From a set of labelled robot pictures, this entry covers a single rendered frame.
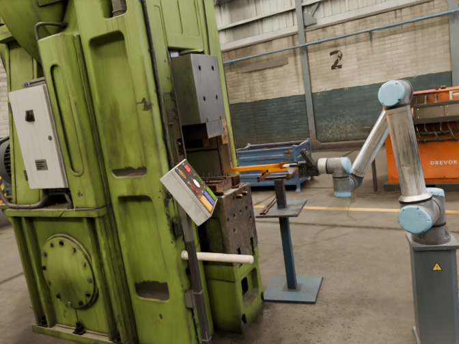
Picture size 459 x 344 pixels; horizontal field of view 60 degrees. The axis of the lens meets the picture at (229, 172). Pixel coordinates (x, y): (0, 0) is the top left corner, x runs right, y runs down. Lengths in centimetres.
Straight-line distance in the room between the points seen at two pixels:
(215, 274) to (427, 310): 122
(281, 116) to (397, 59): 311
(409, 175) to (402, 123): 25
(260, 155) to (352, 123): 416
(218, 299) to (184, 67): 147
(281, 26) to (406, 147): 910
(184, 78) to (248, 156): 418
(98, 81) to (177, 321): 150
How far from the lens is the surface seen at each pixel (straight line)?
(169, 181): 184
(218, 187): 247
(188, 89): 239
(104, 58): 253
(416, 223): 210
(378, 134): 225
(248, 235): 270
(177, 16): 263
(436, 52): 966
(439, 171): 570
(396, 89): 203
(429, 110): 545
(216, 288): 268
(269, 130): 1103
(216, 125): 251
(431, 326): 250
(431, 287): 240
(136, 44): 229
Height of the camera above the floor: 144
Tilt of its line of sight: 9 degrees down
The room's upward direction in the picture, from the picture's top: 8 degrees counter-clockwise
